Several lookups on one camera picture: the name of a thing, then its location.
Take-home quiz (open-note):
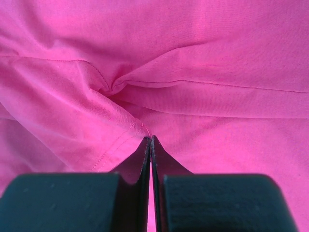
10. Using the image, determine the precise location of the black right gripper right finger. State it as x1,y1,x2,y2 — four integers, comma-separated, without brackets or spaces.
151,136,297,232

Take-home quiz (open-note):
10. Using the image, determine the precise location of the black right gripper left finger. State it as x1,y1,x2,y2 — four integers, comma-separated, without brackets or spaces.
0,138,150,232

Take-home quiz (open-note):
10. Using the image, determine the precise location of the magenta pink t shirt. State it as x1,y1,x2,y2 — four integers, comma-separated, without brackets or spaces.
0,0,309,232

